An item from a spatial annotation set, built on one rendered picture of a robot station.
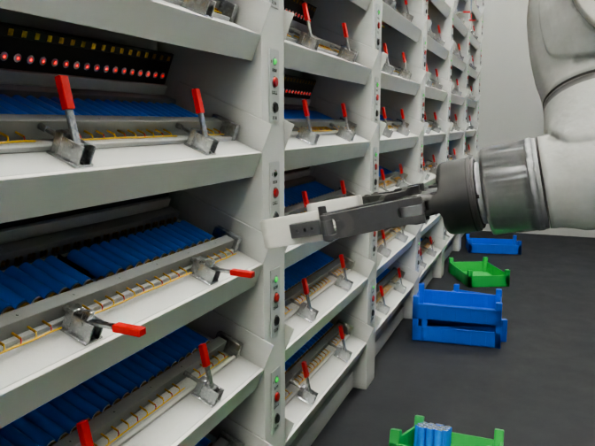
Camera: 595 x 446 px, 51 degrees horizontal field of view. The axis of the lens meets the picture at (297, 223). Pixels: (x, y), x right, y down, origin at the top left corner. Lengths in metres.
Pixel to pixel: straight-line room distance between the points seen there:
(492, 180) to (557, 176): 0.06
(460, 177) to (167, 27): 0.42
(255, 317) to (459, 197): 0.58
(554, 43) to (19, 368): 0.59
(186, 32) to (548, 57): 0.45
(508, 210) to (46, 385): 0.48
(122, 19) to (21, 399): 0.41
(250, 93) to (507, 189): 0.56
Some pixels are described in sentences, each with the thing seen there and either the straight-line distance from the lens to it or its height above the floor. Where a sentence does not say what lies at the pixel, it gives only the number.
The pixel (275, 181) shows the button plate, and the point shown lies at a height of 0.66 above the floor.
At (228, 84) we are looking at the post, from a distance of 1.07.
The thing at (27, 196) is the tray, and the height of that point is 0.70.
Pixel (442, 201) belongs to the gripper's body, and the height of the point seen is 0.69.
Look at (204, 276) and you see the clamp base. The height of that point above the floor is 0.54.
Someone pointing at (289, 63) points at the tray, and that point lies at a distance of 1.19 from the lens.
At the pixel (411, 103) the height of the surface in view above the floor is 0.83.
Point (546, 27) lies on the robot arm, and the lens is 0.67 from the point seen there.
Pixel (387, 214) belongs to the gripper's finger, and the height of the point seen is 0.68.
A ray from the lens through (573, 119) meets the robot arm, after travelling 0.62.
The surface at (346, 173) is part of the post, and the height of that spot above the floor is 0.63.
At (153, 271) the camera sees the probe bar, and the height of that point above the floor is 0.57.
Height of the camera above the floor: 0.76
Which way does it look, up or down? 9 degrees down
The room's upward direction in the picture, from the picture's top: straight up
